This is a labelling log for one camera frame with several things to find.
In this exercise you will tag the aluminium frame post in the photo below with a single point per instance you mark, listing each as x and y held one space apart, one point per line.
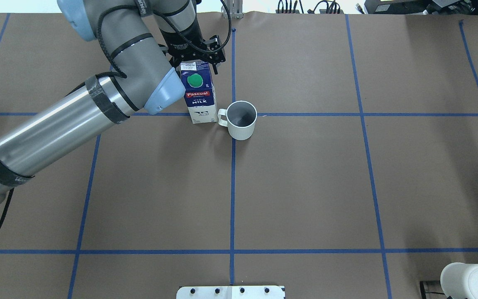
233 9

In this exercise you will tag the black wire mug rack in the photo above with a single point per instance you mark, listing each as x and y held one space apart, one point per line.
431 289

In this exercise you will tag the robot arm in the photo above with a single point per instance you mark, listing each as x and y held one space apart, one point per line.
144 42

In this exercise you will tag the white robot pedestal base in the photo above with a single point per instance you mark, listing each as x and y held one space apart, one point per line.
232 292

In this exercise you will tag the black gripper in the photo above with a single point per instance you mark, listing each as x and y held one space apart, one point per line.
183 40

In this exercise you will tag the white mug on rack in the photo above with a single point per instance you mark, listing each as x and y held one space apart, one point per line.
460 280

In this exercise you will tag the blue Pascual milk carton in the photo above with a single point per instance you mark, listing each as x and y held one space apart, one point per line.
199 91

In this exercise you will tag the white ribbed HOME mug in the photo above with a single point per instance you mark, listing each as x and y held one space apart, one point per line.
239 118

